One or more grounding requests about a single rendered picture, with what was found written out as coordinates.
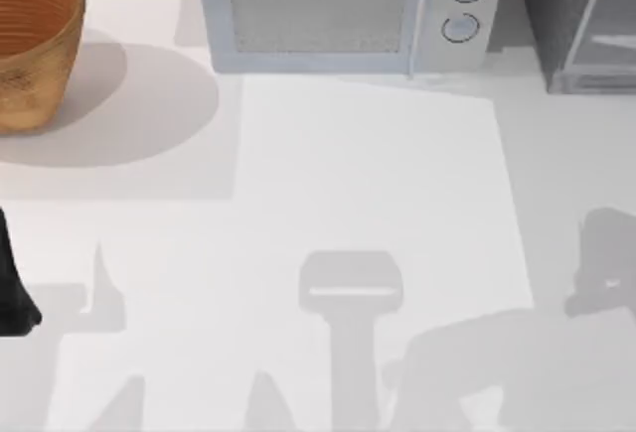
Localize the microwave oven door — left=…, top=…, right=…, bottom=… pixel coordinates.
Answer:
left=197, top=0, right=431, bottom=74

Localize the pale microwave oven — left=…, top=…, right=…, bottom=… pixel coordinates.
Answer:
left=196, top=0, right=512, bottom=80

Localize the brown woven basket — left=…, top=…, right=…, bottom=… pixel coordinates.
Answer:
left=0, top=0, right=87, bottom=136

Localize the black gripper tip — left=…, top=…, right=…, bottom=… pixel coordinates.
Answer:
left=0, top=207, right=43, bottom=339

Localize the microwave door handle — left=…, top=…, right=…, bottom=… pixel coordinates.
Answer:
left=407, top=0, right=429, bottom=80

